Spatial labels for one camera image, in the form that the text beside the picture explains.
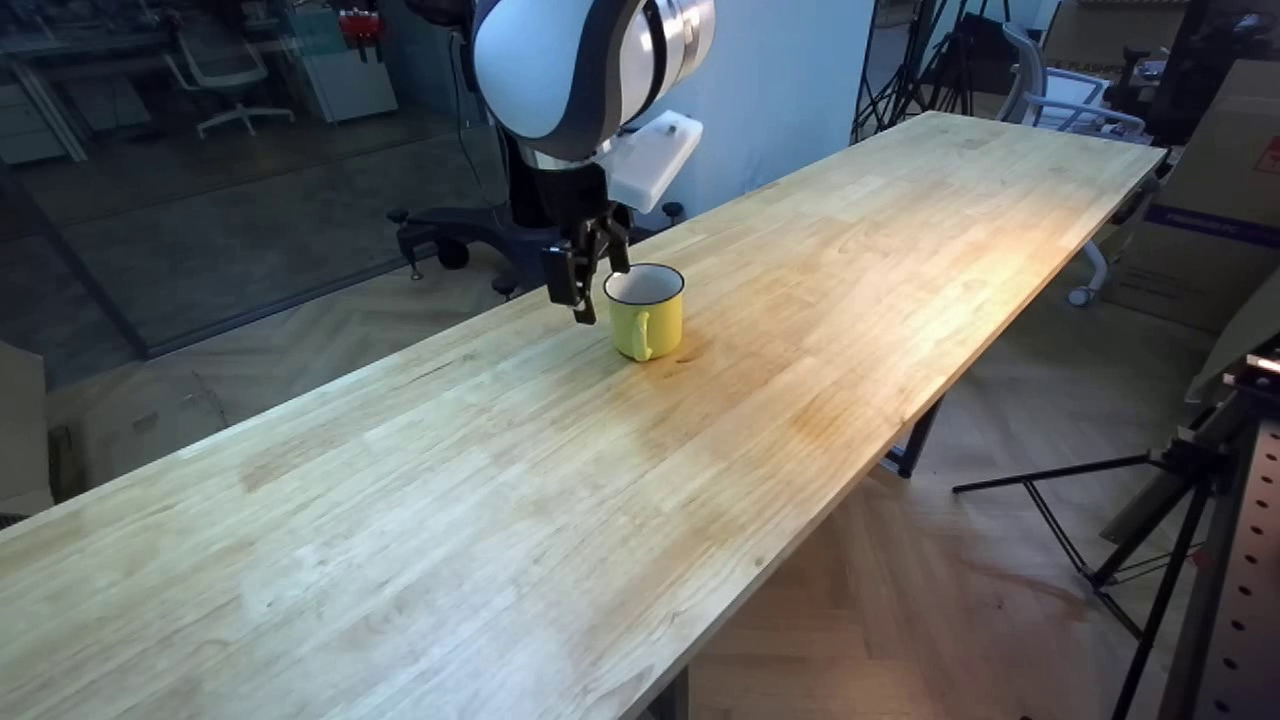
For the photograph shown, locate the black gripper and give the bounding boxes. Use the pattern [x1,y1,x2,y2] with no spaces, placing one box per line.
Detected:
[500,138,635,329]

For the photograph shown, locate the yellow enamel mug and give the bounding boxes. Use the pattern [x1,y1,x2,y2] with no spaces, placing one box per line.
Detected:
[599,260,690,370]

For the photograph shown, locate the white office desk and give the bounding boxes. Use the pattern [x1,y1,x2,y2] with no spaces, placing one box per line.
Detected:
[272,33,403,127]

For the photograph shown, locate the red office chair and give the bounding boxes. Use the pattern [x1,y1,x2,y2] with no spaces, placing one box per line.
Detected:
[331,0,388,66]

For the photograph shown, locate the black table leg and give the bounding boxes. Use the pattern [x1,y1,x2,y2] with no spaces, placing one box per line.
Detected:
[880,396,947,486]

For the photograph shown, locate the black light stand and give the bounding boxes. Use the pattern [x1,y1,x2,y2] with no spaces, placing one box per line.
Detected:
[852,0,1030,133]

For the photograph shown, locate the white office chair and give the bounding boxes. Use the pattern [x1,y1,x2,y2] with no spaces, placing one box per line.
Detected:
[158,11,299,146]

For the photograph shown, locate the white table leg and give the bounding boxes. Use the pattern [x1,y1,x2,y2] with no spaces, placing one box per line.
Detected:
[1058,237,1119,312]

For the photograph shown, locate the white plastic chair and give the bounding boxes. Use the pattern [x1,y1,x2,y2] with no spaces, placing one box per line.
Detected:
[993,17,1152,146]

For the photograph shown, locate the grey office desk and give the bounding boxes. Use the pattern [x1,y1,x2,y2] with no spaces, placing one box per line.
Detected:
[0,33,170,171]

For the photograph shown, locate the stacked cardboard boxes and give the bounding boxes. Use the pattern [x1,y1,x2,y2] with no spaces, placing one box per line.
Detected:
[1101,51,1280,339]

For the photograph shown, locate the black bulky equipment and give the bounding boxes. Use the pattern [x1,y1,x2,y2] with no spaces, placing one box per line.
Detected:
[1139,0,1280,154]

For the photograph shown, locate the perforated metal panel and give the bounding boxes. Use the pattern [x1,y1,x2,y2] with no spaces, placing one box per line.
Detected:
[1188,421,1280,720]

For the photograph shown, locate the black wheeled robot pedestal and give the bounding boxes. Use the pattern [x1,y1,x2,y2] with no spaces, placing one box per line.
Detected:
[388,195,690,301]

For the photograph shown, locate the black camera tripod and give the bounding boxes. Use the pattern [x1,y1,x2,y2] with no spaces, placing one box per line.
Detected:
[947,335,1280,720]

